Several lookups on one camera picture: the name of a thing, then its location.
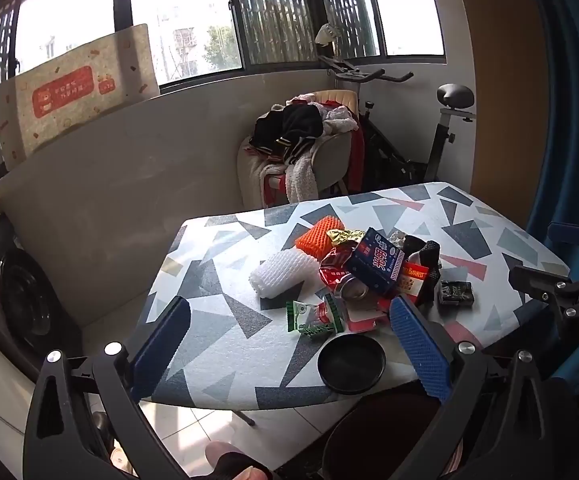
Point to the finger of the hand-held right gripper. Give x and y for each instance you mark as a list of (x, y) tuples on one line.
[(534, 280), (567, 233)]

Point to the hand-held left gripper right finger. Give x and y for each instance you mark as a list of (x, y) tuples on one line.
[(419, 345)]

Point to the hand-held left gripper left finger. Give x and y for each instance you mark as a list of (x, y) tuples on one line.
[(162, 342)]

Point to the white paper bag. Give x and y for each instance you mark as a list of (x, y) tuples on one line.
[(397, 234)]

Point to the small black packet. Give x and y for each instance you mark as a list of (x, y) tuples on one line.
[(455, 292)]

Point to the red yellow packet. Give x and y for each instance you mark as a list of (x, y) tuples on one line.
[(413, 279)]

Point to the black round dish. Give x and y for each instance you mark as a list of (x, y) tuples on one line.
[(352, 365)]

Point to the blue carton box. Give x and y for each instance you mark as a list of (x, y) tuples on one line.
[(374, 260)]

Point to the green white snack packet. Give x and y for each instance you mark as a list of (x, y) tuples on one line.
[(314, 317)]

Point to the crushed red can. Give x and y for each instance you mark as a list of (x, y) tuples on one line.
[(334, 271)]

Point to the pink slipper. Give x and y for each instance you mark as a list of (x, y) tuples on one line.
[(218, 452)]

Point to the gold foil wrapper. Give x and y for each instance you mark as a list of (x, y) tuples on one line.
[(347, 236)]

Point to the white foam fruit net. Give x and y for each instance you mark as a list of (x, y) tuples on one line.
[(282, 275)]

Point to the person's leg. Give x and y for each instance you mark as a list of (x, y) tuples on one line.
[(242, 465)]

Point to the orange foam fruit net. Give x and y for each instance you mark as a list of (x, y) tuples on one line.
[(317, 237)]

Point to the grey washing machine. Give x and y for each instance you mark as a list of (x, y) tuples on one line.
[(19, 300)]

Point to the black exercise bike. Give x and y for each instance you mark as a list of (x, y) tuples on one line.
[(439, 150)]

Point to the wooden cabinet panel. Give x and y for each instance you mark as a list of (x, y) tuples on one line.
[(504, 85)]

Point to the red garment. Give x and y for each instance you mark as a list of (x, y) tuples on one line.
[(357, 155)]

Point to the beige chair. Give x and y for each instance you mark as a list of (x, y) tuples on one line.
[(329, 160)]

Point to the white fleece garment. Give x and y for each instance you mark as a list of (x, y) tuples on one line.
[(299, 176)]

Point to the black garment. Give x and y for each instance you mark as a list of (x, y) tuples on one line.
[(292, 125)]

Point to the dark framed window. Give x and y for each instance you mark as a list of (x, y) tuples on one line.
[(122, 20)]

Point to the black folding table frame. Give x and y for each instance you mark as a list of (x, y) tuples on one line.
[(243, 416)]

